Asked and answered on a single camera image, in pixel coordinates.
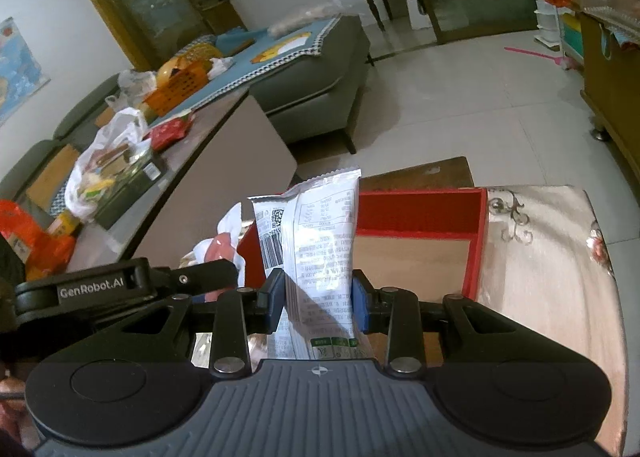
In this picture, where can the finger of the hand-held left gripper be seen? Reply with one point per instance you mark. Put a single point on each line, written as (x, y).
(195, 277)

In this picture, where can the white pink snack packet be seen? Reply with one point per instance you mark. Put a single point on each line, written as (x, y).
(220, 247)

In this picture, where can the brown cardboard piece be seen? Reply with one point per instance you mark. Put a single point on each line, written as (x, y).
(52, 177)

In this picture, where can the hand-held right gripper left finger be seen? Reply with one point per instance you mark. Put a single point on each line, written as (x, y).
(274, 301)

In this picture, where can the clear plastic bag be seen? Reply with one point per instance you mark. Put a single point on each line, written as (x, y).
(305, 19)

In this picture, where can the yellow plastic bowl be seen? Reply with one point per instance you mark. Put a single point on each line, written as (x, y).
(175, 71)

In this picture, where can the white plastic bag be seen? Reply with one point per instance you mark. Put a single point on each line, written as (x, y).
(112, 147)

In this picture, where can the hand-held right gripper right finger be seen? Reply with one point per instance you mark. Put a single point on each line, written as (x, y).
(361, 306)

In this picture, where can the blue cartoon sofa cover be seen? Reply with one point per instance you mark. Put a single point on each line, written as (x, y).
(270, 54)

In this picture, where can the floral satin cloth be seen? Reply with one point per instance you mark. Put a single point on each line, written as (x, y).
(545, 287)

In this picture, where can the orange plastic basket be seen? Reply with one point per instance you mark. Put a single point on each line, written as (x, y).
(177, 89)

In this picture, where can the red snack packet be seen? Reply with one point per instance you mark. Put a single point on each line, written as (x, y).
(170, 133)

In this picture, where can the grey coffee table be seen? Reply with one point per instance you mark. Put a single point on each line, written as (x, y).
(220, 172)

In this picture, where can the dark green box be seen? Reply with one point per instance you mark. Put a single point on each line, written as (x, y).
(132, 192)

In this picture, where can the wooden cabinet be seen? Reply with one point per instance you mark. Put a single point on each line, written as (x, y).
(612, 87)

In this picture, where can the red cardboard box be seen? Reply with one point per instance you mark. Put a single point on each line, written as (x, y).
(425, 217)

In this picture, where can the grey sofa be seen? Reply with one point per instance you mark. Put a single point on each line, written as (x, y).
(320, 82)

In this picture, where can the silver white snack packet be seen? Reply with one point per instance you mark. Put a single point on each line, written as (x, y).
(320, 247)

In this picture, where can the wall poster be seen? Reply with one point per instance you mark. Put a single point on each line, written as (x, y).
(17, 72)

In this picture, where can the brown cardboard sheet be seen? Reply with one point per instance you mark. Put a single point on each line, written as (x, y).
(420, 173)

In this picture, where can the orange plastic bag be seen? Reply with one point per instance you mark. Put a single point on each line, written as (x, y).
(37, 242)

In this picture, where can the white plastic rack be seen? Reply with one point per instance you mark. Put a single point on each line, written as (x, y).
(555, 32)

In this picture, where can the pink fly swatter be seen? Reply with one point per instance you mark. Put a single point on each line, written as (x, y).
(537, 56)

